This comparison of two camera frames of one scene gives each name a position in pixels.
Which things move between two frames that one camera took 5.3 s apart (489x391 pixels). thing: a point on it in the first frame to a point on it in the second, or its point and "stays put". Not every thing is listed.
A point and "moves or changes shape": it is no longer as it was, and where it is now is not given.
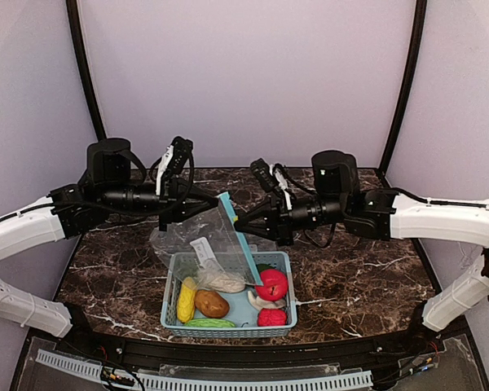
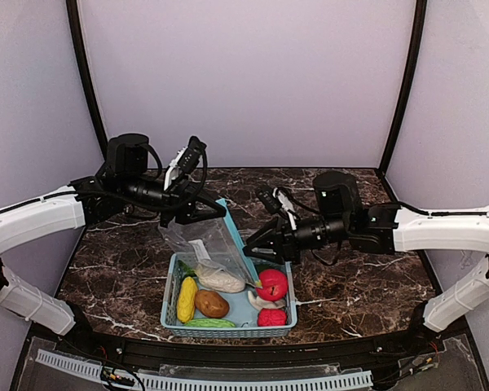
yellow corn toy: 186,302 stays put
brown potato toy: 211,304 stays put
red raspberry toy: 271,317 stays put
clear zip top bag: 209,248 moves or changes shape
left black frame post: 71,6 stays put
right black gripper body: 281,216 to 282,240
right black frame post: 419,31 stays put
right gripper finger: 253,215 to 267,231
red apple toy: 275,285 stays put
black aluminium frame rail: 249,358 stays put
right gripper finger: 254,228 to 275,257
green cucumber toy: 209,323 stays put
